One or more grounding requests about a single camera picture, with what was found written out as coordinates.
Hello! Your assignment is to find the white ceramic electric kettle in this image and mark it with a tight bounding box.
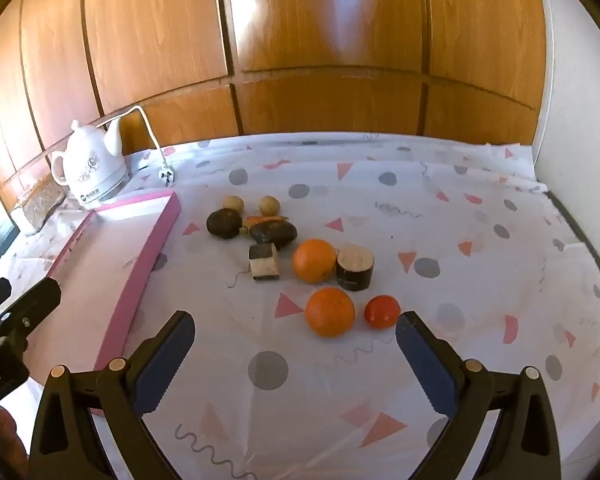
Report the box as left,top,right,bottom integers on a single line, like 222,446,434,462
51,120,131,209

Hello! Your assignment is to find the speckled beige block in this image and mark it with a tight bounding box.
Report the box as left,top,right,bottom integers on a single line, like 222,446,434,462
10,180,67,237

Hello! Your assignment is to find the pale cut yam piece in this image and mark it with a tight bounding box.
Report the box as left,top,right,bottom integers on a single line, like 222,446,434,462
248,243,281,281

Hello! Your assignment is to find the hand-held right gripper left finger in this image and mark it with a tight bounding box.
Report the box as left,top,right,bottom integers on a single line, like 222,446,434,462
27,310,197,480

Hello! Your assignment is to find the orange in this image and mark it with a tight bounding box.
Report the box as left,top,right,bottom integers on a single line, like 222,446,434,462
305,287,356,338

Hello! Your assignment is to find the dark oblong sweet potato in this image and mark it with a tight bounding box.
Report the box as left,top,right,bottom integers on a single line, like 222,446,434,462
249,220,298,251

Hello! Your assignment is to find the patterned white tablecloth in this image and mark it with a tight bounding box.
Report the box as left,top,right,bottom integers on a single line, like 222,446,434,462
0,132,600,480

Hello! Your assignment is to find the dark round root vegetable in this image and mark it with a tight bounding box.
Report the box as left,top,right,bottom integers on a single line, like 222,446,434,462
206,208,244,237

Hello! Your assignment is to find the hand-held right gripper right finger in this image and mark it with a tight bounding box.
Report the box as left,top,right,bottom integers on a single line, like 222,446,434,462
395,311,563,480

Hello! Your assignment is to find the person's left forearm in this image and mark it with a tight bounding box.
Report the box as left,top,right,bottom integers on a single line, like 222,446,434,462
0,405,30,463

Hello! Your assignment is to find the dark cylindrical wooden block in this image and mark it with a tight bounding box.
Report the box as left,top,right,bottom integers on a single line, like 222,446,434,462
335,244,375,292

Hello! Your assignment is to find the small red tomato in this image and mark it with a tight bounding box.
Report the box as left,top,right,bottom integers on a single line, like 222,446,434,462
364,295,401,330

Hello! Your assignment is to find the white power cord with plug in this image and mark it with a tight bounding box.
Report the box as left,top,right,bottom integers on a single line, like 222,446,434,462
96,105,178,184

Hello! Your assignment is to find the pink shallow tray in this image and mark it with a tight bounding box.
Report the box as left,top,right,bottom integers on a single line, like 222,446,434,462
24,191,182,417

